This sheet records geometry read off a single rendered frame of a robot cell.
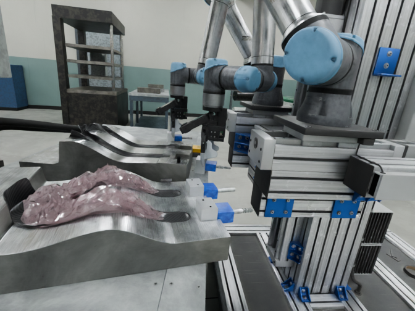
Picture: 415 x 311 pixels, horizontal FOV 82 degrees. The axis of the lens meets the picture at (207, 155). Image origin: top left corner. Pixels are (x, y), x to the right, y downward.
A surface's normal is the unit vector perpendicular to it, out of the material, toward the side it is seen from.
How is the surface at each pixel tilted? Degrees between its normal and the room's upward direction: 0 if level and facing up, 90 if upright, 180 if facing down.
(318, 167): 90
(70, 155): 90
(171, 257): 90
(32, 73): 90
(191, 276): 0
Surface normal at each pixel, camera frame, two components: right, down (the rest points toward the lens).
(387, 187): 0.10, 0.31
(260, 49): -0.39, 0.22
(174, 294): 0.07, -0.95
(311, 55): -0.63, 0.29
